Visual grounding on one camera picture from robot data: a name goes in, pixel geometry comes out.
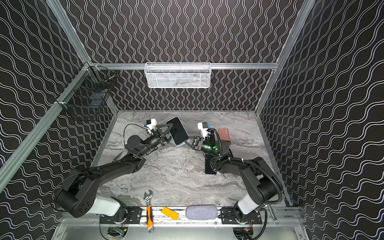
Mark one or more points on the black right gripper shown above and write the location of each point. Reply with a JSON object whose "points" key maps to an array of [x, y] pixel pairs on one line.
{"points": [[197, 144]]}

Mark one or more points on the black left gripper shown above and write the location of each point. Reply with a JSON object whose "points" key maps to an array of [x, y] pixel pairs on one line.
{"points": [[159, 137]]}

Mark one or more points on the pink phone case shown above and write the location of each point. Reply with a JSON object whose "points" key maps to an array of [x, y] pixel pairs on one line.
{"points": [[225, 135]]}

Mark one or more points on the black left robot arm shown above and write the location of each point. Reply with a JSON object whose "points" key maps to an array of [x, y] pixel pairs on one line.
{"points": [[78, 193]]}

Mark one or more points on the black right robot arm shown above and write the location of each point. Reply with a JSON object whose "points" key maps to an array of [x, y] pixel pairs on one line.
{"points": [[262, 184]]}

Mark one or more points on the white mesh basket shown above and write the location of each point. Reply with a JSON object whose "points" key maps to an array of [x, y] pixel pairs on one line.
{"points": [[178, 75]]}

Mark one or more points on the grey fabric pouch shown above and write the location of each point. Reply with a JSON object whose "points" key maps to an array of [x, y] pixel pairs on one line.
{"points": [[201, 212]]}

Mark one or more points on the silver spanner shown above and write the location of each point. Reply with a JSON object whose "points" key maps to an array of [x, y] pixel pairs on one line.
{"points": [[275, 220]]}

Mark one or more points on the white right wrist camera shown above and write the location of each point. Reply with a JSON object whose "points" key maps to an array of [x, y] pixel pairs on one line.
{"points": [[204, 129]]}

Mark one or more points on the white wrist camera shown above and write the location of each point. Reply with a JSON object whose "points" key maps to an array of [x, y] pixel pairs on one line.
{"points": [[151, 124], [204, 129]]}

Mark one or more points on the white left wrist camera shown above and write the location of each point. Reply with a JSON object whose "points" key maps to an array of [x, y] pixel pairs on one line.
{"points": [[151, 124]]}

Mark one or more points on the scissors with pale handles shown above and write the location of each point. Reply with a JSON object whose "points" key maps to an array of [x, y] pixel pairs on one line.
{"points": [[118, 157]]}

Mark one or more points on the black wire basket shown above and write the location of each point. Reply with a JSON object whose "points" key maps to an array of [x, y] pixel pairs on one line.
{"points": [[88, 101]]}

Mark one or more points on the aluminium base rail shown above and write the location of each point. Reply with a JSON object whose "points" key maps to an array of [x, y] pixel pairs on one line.
{"points": [[138, 216]]}

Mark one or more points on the orange handled adjustable wrench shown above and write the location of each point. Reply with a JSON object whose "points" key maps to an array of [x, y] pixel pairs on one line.
{"points": [[150, 223]]}

